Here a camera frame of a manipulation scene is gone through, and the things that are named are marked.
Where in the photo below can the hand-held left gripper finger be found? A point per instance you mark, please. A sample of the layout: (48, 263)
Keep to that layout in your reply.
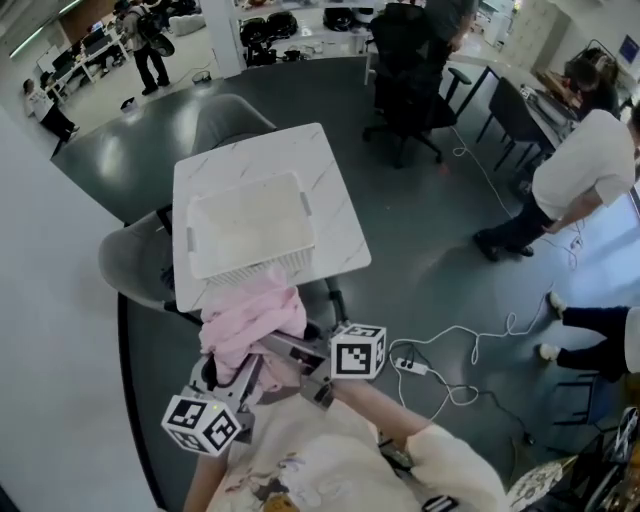
(202, 377)

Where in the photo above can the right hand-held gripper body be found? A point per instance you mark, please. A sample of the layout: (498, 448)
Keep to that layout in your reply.
(357, 355)

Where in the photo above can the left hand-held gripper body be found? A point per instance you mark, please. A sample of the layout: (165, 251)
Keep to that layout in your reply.
(200, 425)

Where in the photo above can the pink clothes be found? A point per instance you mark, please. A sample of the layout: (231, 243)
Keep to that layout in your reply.
(250, 320)

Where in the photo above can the white plastic basket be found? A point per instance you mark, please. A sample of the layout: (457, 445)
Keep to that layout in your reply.
(250, 220)

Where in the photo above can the person's right forearm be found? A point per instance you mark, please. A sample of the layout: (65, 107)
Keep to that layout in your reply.
(380, 415)

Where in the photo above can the person's left forearm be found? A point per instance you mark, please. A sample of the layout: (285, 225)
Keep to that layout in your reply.
(205, 480)

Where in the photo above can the white power strip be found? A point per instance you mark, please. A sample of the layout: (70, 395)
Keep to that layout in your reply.
(411, 366)

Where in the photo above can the person's cream printed shirt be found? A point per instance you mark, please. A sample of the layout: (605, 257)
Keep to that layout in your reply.
(325, 465)

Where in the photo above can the grey upholstered armchair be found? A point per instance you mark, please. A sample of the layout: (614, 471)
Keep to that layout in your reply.
(135, 260)
(230, 120)

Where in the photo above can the white marble table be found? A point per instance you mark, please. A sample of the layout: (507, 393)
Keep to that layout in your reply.
(330, 165)

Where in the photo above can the round floral wicker tray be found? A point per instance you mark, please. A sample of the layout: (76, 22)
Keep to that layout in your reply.
(535, 487)

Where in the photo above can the black mesh office chair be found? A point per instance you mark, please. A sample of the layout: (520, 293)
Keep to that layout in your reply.
(405, 85)

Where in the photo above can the small green basket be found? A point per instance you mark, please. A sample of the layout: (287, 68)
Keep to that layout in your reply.
(201, 76)

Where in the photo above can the black side chair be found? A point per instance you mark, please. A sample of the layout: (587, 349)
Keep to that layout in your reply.
(510, 110)

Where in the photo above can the black backpack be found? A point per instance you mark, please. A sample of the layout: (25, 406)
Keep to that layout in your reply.
(347, 19)
(254, 30)
(282, 25)

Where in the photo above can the white desk with black legs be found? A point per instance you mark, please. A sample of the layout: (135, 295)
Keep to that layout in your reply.
(540, 105)

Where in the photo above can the white beanbag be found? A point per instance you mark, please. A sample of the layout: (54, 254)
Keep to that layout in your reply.
(187, 22)

